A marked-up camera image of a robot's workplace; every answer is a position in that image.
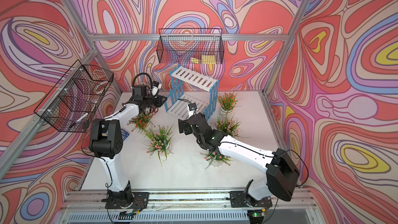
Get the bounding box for pink flower pot front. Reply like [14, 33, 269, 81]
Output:
[200, 151, 231, 170]

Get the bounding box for pink flower pot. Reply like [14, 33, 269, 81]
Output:
[215, 117, 240, 137]
[145, 125, 173, 164]
[200, 151, 231, 170]

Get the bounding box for blue white slatted rack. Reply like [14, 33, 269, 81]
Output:
[164, 66, 219, 120]

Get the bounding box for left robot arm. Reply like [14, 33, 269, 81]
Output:
[88, 72, 167, 209]

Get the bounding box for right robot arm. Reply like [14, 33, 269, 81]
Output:
[178, 101, 300, 207]

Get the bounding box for orange flower pot left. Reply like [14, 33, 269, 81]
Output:
[127, 113, 154, 133]

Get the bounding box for orange flower pot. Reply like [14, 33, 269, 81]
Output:
[127, 113, 154, 133]
[217, 93, 238, 116]

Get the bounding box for blue children's book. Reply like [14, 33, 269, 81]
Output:
[121, 128, 130, 141]

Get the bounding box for orange flower pot right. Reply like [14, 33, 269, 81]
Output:
[217, 93, 238, 116]

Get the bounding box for white marker in basket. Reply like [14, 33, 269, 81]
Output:
[69, 113, 88, 128]

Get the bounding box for yellow sponge in basket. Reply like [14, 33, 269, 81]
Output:
[190, 55, 217, 65]

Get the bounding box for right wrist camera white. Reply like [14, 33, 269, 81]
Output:
[187, 103, 198, 117]

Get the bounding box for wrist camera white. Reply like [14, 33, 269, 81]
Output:
[151, 81, 162, 97]
[187, 103, 198, 117]

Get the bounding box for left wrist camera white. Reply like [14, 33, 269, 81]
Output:
[151, 81, 162, 97]

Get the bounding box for red handled scissors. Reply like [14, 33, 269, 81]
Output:
[149, 106, 159, 115]

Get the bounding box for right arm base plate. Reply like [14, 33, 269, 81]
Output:
[227, 191, 273, 209]

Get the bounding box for black wire basket left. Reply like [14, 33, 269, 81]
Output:
[34, 61, 114, 133]

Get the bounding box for black wire basket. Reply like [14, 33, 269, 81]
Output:
[157, 27, 224, 65]
[34, 61, 114, 133]

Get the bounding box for black wire basket back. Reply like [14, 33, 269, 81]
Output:
[157, 27, 224, 65]

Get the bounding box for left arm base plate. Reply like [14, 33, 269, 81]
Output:
[102, 191, 149, 210]

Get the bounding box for aluminium rail front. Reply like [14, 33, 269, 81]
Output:
[54, 188, 326, 224]

